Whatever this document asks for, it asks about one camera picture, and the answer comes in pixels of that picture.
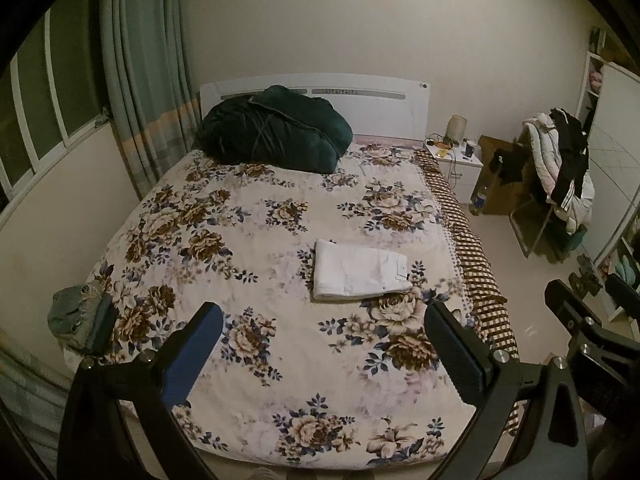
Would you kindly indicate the person's right forearm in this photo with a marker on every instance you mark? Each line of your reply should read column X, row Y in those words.
column 615, row 452

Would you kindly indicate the dark cup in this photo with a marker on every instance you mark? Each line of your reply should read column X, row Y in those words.
column 469, row 150

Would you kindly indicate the brown cardboard box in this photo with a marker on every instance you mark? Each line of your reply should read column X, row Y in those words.
column 500, row 197

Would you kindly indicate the white pants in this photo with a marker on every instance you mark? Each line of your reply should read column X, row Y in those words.
column 357, row 272

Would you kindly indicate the metal folding chair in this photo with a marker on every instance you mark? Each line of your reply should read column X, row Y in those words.
column 532, row 225

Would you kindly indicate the dark shoes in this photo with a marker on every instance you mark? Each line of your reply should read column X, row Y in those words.
column 585, row 275

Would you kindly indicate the white puffer jacket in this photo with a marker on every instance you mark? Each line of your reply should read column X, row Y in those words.
column 542, row 155

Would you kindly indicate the plastic water bottle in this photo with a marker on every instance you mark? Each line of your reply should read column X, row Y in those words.
column 480, row 201

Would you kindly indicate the white nightstand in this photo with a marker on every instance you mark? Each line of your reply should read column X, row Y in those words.
column 462, row 177

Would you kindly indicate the dark green quilt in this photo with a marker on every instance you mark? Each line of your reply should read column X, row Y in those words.
column 270, row 132

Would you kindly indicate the white headboard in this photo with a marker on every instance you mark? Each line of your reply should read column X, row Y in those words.
column 375, row 100

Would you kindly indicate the bed with floral blanket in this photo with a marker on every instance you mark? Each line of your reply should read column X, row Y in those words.
column 260, row 240

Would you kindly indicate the black striped garment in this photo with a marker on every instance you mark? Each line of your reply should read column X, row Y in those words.
column 570, row 155

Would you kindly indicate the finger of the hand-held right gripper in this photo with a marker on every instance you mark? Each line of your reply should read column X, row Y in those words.
column 570, row 307
column 625, row 292

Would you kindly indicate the beige table lamp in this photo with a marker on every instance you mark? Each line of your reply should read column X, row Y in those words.
column 456, row 129

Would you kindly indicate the pink folded clothes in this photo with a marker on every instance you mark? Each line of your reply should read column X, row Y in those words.
column 595, row 80

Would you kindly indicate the brown checkered bed sheet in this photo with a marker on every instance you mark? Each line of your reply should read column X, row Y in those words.
column 470, row 255

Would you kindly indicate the black cloth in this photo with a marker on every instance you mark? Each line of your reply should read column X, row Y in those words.
column 510, row 165

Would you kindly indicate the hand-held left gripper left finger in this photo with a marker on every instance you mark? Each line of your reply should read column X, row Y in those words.
column 192, row 355

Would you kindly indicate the teal folded clothes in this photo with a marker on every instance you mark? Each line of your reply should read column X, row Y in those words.
column 626, row 270

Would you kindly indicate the white framed window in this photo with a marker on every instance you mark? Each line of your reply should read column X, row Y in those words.
column 45, row 110

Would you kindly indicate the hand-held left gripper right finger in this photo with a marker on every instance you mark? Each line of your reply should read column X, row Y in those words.
column 457, row 355

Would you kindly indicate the white wardrobe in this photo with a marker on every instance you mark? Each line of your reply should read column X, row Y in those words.
column 615, row 160

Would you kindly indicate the folded green cloth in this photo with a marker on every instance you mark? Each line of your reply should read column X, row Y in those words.
column 75, row 315

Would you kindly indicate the green curtain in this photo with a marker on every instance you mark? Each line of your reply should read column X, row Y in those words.
column 145, row 60

